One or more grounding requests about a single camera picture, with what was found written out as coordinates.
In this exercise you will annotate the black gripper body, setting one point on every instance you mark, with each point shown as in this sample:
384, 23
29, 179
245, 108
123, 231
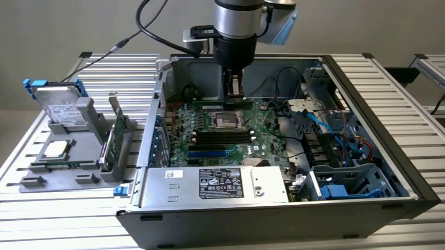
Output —
233, 53

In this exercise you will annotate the green RAM stick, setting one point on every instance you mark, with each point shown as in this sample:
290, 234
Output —
208, 105

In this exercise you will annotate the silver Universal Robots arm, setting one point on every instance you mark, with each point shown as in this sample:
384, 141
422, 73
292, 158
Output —
232, 18

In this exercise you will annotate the black RAM slot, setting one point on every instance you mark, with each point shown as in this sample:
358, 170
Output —
221, 138
221, 135
221, 142
221, 132

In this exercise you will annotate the CPU socket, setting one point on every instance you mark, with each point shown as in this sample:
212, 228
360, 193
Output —
225, 119

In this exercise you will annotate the green motherboard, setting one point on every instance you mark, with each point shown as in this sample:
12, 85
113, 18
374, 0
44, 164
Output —
267, 135

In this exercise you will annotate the black expansion slot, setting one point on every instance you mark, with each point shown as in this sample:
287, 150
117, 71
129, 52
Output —
205, 147

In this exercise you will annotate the blue expansion slot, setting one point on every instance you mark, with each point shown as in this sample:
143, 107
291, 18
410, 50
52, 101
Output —
205, 153

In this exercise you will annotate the small silver heat sink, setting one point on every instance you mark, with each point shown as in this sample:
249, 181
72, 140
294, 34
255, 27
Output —
256, 162

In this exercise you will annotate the black case fan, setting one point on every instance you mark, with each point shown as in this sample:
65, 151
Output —
331, 151

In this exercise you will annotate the green graphics card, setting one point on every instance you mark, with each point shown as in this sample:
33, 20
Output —
116, 135

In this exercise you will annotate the silver power supply unit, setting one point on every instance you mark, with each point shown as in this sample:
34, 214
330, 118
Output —
187, 187

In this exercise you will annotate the grey disk bay cage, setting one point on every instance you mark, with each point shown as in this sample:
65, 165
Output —
360, 177

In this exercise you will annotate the blue case latch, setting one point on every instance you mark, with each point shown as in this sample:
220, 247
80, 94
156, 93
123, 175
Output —
118, 191

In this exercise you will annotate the open black PC case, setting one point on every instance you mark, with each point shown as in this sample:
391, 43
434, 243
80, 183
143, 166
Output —
278, 224

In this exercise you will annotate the grey parts rack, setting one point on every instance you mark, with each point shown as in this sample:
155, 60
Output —
86, 179

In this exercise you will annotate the silver CPU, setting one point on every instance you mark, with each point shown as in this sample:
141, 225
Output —
57, 148

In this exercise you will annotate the metal slat side table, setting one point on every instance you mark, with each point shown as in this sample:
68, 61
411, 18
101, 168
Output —
431, 70

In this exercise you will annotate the grey metal drive bracket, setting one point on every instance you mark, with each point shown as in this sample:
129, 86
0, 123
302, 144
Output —
312, 86

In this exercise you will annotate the hard disk with blue bracket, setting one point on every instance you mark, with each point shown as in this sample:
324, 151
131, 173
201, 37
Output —
60, 104

